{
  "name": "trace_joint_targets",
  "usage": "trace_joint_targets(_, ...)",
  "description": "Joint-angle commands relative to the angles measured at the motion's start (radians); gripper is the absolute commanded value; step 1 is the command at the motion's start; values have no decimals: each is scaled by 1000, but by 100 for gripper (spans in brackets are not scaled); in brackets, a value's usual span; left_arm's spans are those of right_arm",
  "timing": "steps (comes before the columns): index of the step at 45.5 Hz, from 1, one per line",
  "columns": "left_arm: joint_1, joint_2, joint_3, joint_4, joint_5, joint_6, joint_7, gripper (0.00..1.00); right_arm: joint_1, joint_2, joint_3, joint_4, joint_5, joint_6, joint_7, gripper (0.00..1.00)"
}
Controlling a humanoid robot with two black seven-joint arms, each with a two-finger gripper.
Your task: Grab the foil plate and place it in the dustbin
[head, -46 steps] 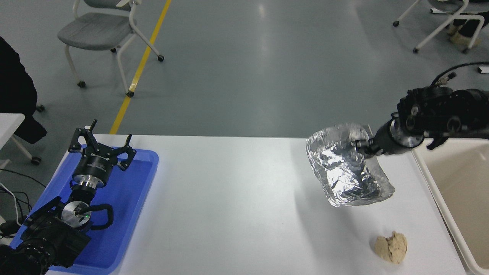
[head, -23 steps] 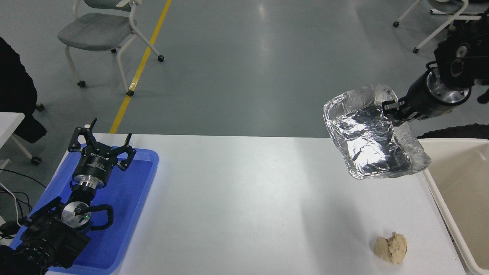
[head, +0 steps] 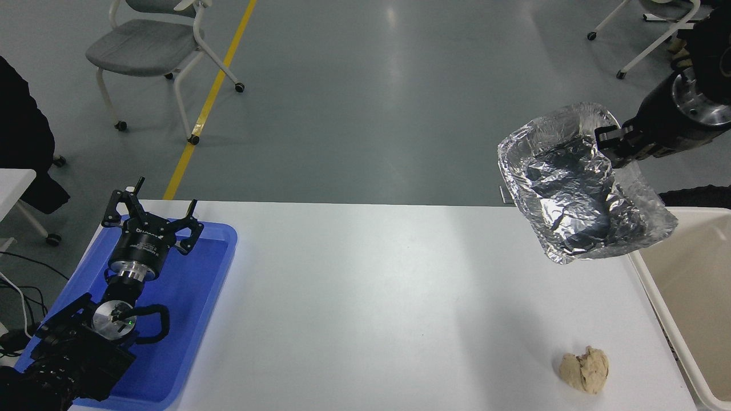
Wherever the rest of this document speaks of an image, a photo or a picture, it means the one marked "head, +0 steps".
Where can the white frame wheeled chair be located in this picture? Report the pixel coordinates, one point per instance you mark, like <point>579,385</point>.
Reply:
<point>657,43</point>

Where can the silver metal plate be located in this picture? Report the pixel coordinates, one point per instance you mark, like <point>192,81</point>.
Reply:
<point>505,195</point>

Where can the small white side table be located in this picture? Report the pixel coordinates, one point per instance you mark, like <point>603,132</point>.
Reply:
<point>11,188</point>

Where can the seated person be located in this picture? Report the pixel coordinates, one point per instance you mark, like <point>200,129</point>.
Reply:
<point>23,137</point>

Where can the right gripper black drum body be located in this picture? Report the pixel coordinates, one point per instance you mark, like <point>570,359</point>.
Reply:
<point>662,123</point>

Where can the silver foil tray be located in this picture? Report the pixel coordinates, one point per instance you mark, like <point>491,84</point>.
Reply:
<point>571,188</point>

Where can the large pale bin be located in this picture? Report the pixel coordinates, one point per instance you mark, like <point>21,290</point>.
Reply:
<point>691,297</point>

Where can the office chair wheeled base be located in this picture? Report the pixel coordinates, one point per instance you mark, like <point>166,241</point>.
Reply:
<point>52,237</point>

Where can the grey seat white frame chair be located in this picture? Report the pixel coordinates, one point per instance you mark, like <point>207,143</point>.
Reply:
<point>143,48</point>

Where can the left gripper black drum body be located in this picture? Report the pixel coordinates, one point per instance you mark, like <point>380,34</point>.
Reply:
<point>143,245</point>

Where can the crumpled tan paper ball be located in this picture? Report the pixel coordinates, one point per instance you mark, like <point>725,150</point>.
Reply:
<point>585,371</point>

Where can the blue plastic tray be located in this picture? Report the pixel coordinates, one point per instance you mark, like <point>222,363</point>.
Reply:
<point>194,297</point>

